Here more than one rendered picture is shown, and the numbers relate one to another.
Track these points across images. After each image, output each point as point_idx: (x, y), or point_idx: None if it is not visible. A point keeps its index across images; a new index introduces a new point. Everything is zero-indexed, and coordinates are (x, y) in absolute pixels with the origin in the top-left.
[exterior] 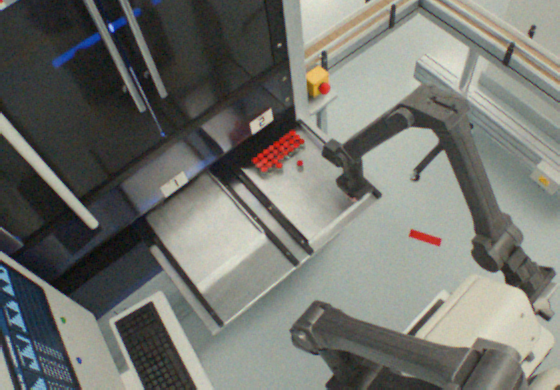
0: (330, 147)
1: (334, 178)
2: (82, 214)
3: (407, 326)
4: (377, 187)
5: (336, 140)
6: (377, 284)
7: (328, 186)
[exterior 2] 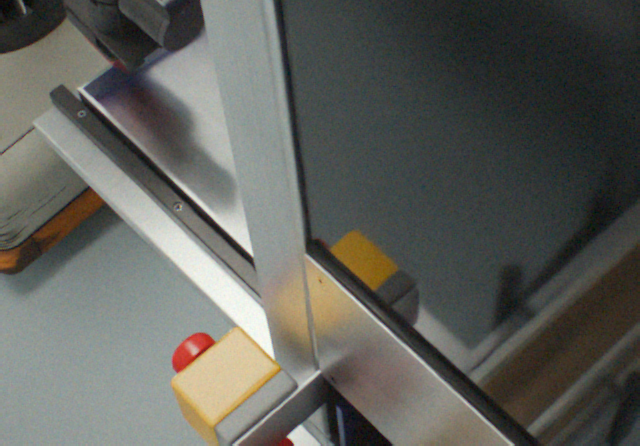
0: None
1: (195, 150)
2: None
3: (79, 322)
4: (62, 130)
5: None
6: (148, 431)
7: (215, 125)
